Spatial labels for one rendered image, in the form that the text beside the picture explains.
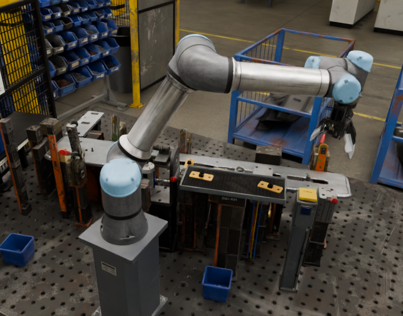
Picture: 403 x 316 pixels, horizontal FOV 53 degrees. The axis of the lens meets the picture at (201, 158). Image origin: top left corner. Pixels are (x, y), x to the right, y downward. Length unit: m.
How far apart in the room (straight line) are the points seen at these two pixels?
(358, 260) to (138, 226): 1.07
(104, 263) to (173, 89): 0.59
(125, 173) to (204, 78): 0.37
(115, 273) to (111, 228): 0.16
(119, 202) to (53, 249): 0.76
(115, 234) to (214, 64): 0.59
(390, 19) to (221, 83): 8.41
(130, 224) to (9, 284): 0.72
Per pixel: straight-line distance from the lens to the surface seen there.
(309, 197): 1.44
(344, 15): 9.43
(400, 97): 3.32
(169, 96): 1.20
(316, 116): 3.52
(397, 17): 9.36
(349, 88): 1.15
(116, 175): 1.19
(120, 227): 1.26
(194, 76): 1.07
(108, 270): 1.37
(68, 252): 1.89
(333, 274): 1.86
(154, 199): 1.69
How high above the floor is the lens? 1.98
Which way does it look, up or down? 31 degrees down
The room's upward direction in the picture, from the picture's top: 3 degrees clockwise
